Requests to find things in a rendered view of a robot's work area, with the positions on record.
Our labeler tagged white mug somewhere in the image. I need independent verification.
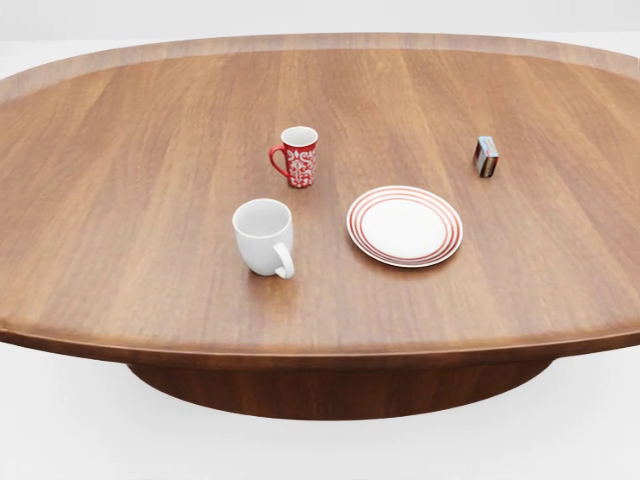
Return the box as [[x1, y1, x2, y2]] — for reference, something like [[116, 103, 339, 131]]
[[231, 198, 297, 280]]

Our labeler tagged red patterned mug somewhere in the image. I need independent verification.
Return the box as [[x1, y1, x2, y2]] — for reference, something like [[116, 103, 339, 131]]
[[268, 125, 320, 190]]

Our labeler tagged round wooden table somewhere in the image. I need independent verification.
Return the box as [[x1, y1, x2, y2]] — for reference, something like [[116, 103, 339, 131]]
[[0, 32, 640, 421]]

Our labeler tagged small printed box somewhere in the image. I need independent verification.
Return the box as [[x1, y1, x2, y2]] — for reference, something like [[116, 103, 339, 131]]
[[472, 135, 500, 178]]

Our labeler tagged white plate with red rings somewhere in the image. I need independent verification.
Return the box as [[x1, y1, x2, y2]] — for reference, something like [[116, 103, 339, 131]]
[[346, 185, 464, 269]]

